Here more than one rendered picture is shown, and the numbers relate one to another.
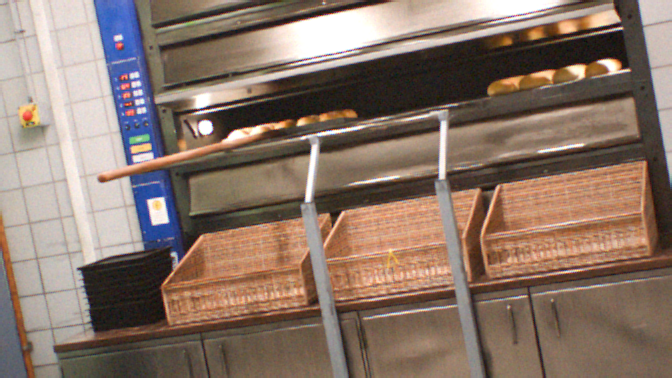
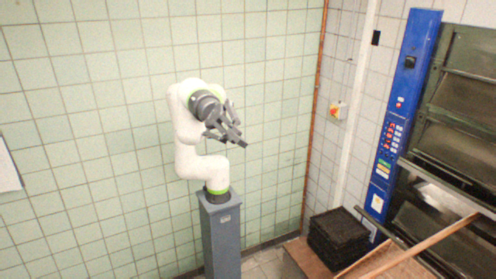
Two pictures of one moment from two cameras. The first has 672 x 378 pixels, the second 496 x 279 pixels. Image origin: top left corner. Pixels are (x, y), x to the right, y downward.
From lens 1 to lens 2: 3.54 m
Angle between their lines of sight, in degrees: 50
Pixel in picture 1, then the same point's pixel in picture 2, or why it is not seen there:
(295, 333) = not seen: outside the picture
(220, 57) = (469, 157)
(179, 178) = (397, 198)
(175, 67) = (430, 139)
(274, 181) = (459, 253)
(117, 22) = (404, 88)
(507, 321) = not seen: outside the picture
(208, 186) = (413, 215)
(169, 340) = not seen: outside the picture
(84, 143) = (357, 139)
